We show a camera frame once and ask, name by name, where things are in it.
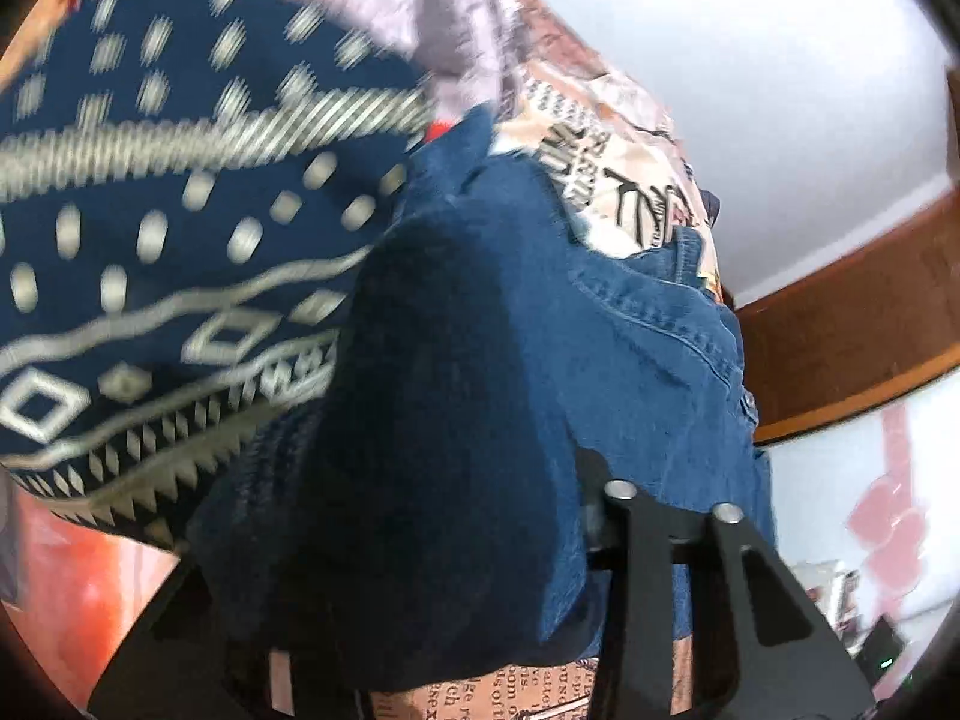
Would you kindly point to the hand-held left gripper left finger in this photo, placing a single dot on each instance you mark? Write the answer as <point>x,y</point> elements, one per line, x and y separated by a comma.
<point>165,660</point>

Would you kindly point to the printed bedsheet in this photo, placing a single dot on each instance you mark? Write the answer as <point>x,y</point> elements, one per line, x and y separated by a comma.
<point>585,105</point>

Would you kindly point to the blue denim jacket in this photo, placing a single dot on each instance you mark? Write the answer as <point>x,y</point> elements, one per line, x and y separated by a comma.
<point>487,390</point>

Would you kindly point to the brown wooden headboard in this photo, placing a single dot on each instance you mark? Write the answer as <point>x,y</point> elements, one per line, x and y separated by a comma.
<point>862,330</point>

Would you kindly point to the navy white patterned cloth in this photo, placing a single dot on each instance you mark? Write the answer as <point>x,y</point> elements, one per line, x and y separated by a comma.
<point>150,165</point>

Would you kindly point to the white heart-decorated wardrobe door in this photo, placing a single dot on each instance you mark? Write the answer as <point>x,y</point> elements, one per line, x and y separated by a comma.
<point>825,502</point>

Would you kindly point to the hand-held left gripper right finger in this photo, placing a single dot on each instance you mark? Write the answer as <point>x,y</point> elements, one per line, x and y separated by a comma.
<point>645,577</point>

